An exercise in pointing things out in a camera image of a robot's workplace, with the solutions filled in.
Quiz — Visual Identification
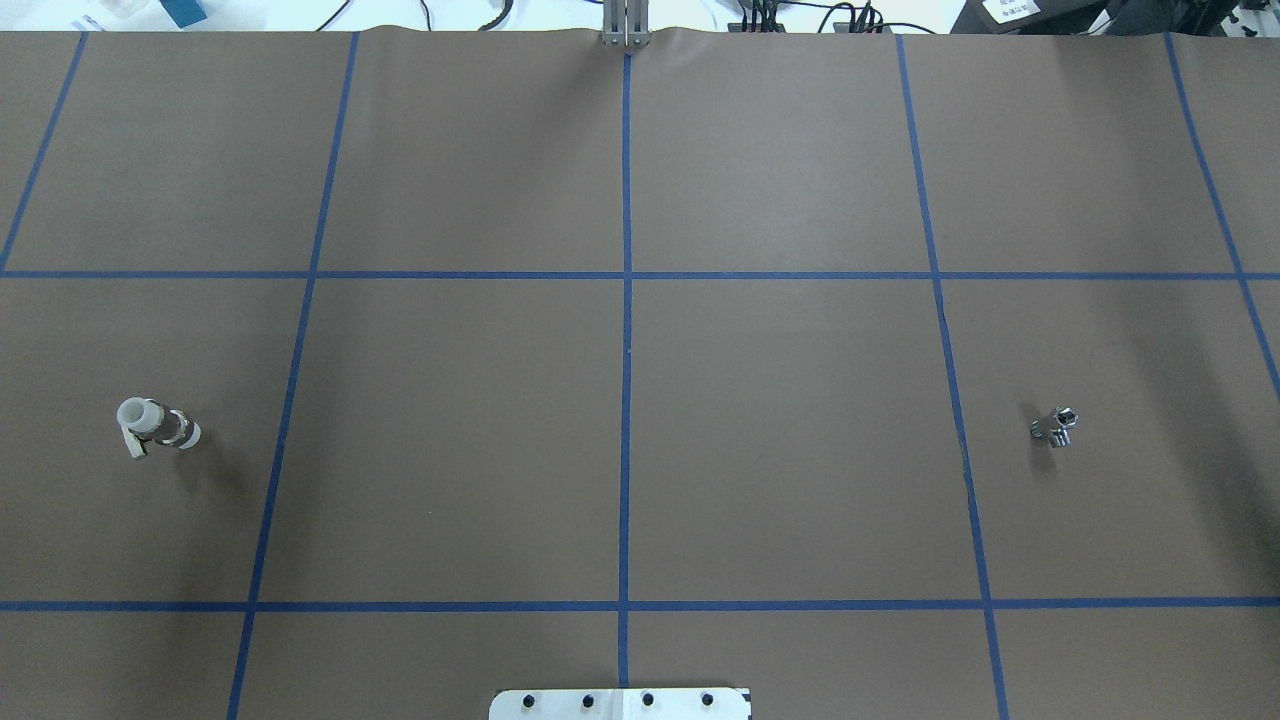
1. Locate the aluminium profile post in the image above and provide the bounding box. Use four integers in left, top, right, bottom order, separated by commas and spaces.
599, 0, 652, 50

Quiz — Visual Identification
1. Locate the white metal base plate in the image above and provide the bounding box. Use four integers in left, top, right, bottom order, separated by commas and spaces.
488, 687, 754, 719

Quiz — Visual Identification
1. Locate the blue box on back table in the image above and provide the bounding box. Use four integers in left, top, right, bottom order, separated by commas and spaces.
159, 0, 209, 29

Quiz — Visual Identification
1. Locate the small metal pipe fitting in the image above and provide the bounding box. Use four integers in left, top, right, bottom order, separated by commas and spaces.
1028, 406, 1079, 448

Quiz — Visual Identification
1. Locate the white PPR valve with handle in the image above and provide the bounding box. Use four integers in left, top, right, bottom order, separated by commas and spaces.
115, 396, 202, 460

